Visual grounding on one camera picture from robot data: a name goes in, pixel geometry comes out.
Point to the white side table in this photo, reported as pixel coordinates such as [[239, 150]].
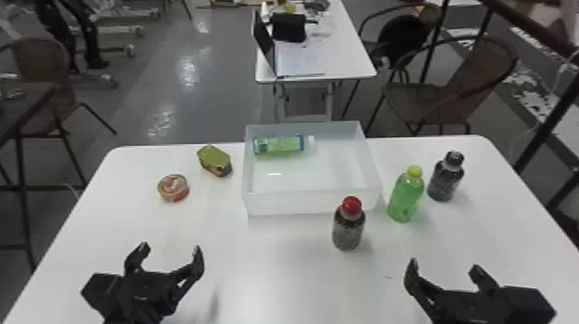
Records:
[[339, 59]]

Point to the clear box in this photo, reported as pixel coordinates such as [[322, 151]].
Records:
[[312, 181]]

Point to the black laptop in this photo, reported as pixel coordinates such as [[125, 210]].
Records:
[[264, 43]]

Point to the person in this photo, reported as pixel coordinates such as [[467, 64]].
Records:
[[74, 31]]

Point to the green bottle with white cap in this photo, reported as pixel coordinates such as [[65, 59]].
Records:
[[278, 145]]

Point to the green bottle with yellow cap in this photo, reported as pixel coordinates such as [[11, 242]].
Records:
[[405, 196]]

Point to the dark bottle with red cap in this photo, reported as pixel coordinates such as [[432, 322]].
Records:
[[348, 226]]

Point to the red can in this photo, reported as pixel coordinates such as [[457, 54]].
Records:
[[173, 188]]

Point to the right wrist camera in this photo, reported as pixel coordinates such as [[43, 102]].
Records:
[[534, 305]]

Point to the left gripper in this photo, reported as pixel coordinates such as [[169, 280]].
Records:
[[140, 296]]

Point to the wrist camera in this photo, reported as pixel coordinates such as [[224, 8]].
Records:
[[98, 292], [534, 305]]

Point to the black bag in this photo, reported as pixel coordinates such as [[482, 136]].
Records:
[[288, 27]]

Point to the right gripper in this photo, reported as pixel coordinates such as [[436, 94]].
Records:
[[470, 310]]

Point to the yellow can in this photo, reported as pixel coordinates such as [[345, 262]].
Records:
[[213, 160]]

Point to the brown chair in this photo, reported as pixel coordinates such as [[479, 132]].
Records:
[[43, 77], [457, 86]]

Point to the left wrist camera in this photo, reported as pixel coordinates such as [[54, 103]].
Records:
[[98, 292]]

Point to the black chair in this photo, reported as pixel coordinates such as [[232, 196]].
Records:
[[400, 34]]

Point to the black bottle with black cap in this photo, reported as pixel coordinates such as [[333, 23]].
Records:
[[445, 178]]

